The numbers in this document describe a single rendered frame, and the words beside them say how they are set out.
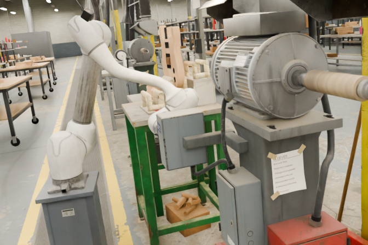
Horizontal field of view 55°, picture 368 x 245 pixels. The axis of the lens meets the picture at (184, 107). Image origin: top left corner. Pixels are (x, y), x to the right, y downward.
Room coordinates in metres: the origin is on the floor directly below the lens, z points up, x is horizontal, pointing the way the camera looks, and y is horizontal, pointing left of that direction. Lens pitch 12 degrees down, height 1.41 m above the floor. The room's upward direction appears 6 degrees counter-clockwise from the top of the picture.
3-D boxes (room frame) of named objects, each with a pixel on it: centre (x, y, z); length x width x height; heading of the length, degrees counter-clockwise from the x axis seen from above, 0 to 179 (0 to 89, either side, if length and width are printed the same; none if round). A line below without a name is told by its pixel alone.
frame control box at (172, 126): (1.22, -0.02, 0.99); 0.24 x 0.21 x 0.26; 15
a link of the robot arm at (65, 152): (1.73, 0.63, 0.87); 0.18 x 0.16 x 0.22; 174
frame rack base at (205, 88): (2.36, -0.10, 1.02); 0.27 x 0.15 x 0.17; 18
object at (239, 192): (1.10, -0.15, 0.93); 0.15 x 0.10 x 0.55; 15
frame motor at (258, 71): (1.20, -0.27, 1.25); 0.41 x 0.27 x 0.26; 15
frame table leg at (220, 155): (2.14, -0.21, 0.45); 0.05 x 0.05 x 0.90; 15
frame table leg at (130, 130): (2.55, 0.41, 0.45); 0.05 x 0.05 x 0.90; 15
